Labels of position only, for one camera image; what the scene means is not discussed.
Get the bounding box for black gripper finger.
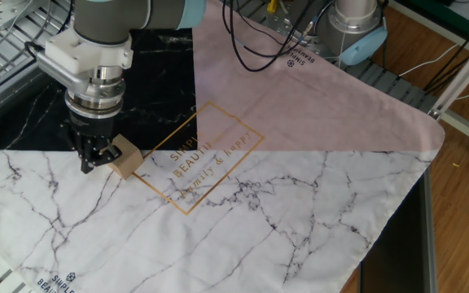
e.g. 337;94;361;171
78;140;98;175
94;142;123;167

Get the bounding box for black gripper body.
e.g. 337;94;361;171
68;112;116;159

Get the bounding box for small wooden block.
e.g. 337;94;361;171
107;133;145;181

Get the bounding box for marble pattern table cloth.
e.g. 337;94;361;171
0;0;446;293

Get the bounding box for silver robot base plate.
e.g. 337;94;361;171
257;7;344;60

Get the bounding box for aluminium table edge rail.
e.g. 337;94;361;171
420;167;440;293

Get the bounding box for black floor cable bundle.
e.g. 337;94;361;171
423;11;469;94

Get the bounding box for aluminium frame beam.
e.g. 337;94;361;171
437;108;469;153

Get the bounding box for aluminium frame post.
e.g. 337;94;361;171
427;28;469;121

